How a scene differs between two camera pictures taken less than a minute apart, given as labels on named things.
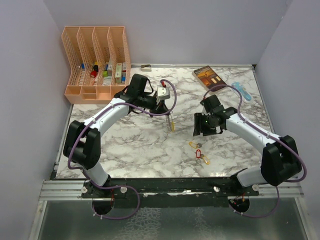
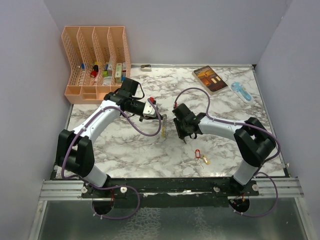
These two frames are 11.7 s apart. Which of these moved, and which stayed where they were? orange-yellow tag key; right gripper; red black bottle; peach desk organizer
Moved: right gripper
Stayed: red black bottle; orange-yellow tag key; peach desk organizer
